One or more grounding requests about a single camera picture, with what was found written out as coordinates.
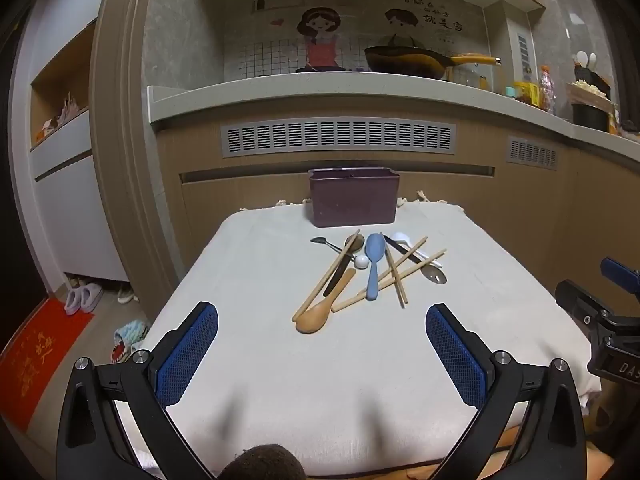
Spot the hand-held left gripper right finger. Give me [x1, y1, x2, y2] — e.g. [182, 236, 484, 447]
[425, 302, 587, 480]

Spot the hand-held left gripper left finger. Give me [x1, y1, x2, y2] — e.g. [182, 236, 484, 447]
[56, 301, 220, 480]

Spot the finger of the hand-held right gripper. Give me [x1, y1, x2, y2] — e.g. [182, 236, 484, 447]
[601, 257, 640, 306]
[555, 280, 608, 333]

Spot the black-handled metal spoon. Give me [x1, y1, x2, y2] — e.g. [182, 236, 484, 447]
[382, 234, 447, 285]

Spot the light wooden spoon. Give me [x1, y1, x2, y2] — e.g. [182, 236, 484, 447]
[295, 268, 357, 334]

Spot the white plastic spoon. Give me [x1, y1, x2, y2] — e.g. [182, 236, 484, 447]
[391, 232, 444, 267]

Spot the blue plastic spoon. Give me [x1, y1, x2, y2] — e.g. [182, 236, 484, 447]
[364, 233, 387, 301]

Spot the small metal spoon white ball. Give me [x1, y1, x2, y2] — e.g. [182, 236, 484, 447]
[310, 236, 369, 267]

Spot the dark wooden spoon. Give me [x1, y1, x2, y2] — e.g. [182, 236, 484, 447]
[323, 234, 365, 297]

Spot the purple plastic utensil holder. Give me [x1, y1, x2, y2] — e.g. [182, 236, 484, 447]
[308, 167, 401, 228]

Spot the teal knitted slipper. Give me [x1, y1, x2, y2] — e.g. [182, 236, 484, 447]
[111, 319, 151, 363]

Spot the white fringed table cloth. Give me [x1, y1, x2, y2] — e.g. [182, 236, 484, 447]
[117, 190, 603, 478]

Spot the dark fuzzy ball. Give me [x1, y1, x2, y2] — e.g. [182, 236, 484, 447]
[220, 442, 307, 480]

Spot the red door mat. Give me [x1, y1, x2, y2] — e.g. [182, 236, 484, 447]
[0, 297, 96, 433]

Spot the small grey vent grille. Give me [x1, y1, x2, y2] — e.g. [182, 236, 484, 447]
[506, 135, 559, 167]

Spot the white storage cabinet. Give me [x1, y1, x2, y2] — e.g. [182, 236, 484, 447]
[10, 5, 131, 286]

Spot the wooden box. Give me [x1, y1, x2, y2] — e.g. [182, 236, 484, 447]
[566, 80, 616, 111]

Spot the black utensil caddy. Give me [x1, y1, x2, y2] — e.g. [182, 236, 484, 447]
[574, 51, 612, 92]

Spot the yellow jar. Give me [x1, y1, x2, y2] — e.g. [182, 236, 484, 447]
[514, 81, 541, 107]

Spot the white vented pipe cover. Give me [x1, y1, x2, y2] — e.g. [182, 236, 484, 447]
[487, 0, 538, 96]

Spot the shelf clutter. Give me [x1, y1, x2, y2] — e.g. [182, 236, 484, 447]
[32, 92, 81, 141]

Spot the beige door frame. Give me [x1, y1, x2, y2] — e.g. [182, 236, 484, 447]
[89, 0, 188, 328]

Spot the black wok yellow handle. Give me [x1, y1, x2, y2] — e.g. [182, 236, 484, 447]
[364, 45, 503, 80]

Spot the cartoon wall sticker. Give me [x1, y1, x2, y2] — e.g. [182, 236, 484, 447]
[222, 0, 488, 81]

